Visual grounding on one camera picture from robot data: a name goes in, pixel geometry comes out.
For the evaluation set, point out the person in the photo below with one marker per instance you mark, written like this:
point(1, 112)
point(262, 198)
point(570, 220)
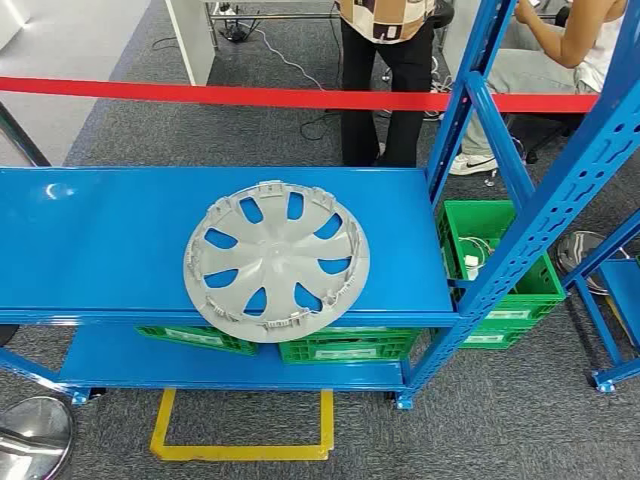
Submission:
point(535, 69)
point(385, 79)

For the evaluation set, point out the black power strip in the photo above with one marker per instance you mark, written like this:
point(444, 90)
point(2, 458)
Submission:
point(235, 32)

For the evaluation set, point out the blue metal shelf rack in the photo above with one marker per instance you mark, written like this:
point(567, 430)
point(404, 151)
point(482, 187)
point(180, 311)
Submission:
point(623, 291)
point(100, 238)

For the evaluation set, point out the green plastic crate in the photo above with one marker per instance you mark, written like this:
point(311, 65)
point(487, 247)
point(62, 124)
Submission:
point(480, 215)
point(200, 338)
point(487, 339)
point(350, 348)

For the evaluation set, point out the black office chair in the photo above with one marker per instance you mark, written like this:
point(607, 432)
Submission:
point(545, 126)

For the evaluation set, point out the grey plastic wheel cover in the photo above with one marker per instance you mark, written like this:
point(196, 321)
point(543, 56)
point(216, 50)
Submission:
point(275, 258)

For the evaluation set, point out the chrome round floor base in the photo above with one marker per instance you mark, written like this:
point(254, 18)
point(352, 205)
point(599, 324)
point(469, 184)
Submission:
point(575, 255)

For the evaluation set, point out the white desk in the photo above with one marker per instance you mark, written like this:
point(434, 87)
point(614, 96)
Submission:
point(192, 40)

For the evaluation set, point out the red barrier belt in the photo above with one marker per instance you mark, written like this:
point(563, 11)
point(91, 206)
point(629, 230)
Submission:
point(200, 94)

